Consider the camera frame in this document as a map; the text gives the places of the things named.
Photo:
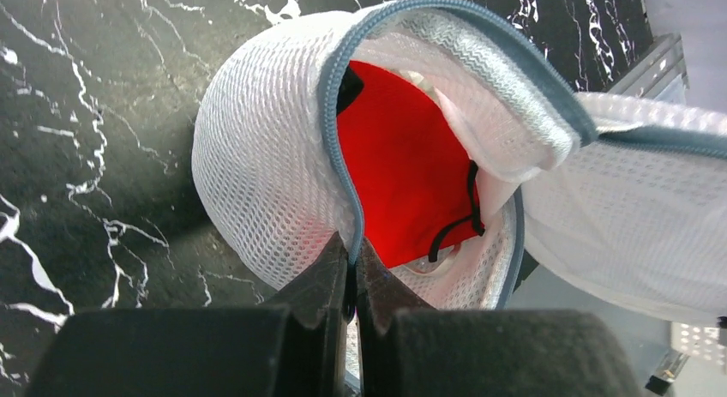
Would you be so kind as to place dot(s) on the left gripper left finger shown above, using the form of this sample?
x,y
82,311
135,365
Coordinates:
x,y
291,345

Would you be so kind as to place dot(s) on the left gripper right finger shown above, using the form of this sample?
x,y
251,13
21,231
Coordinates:
x,y
409,348

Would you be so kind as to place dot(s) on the red bra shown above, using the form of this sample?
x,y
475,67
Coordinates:
x,y
415,181

